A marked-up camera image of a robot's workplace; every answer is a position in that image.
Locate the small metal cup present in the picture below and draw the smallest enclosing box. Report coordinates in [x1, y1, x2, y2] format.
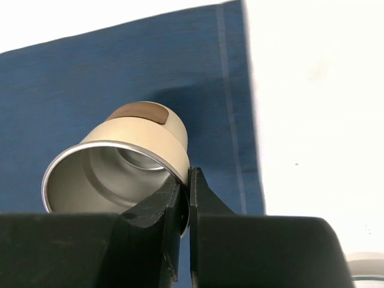
[41, 101, 191, 239]

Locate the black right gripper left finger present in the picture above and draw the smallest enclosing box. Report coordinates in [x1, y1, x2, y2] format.
[1, 178, 180, 287]

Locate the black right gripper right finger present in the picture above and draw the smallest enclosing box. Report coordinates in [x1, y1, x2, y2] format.
[189, 168, 353, 288]

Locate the blue whale placemat cloth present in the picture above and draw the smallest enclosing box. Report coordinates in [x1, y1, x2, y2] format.
[0, 0, 267, 215]

